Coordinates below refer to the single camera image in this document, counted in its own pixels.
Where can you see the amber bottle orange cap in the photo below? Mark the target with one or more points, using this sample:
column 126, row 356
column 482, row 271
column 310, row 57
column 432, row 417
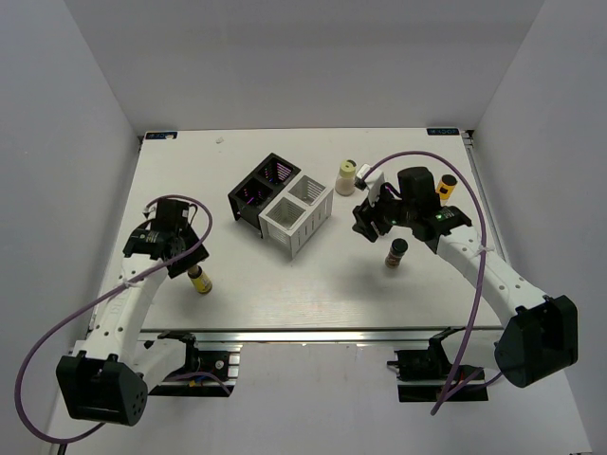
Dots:
column 445, row 187

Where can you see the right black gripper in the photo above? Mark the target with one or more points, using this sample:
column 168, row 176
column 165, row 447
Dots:
column 363, row 216

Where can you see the white bottle yellow cap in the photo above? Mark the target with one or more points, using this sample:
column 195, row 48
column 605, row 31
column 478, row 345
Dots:
column 345, row 180

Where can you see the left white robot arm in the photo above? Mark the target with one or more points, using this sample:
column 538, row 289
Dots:
column 109, row 379

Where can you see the right blue table sticker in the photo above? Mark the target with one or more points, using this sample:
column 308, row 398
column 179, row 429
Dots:
column 434, row 131

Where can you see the yellow bottle gold cap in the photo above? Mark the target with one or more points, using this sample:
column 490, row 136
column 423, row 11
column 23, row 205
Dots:
column 199, row 279

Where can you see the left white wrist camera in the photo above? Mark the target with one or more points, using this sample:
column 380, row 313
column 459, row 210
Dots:
column 149, row 212

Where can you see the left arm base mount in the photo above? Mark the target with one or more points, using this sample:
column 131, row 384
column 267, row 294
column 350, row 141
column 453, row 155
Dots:
column 209, row 369

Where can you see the white two-slot organizer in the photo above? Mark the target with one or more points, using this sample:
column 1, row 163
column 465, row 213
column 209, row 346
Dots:
column 296, row 214

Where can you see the aluminium table front rail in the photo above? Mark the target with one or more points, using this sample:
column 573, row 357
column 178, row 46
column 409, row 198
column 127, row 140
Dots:
column 322, row 335

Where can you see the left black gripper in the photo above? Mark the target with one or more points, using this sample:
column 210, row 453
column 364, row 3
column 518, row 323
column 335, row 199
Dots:
column 200, row 253

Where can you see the left blue table sticker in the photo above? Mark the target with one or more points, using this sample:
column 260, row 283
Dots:
column 167, row 135

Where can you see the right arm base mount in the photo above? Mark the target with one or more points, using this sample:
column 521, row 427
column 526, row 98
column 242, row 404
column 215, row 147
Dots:
column 421, row 375

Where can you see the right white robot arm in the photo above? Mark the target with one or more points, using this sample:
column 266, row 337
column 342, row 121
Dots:
column 540, row 333

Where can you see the black two-slot organizer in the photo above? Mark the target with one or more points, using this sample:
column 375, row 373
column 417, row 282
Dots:
column 260, row 187

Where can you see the blue table sticker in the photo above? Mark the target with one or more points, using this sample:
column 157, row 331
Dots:
column 167, row 135
column 434, row 131

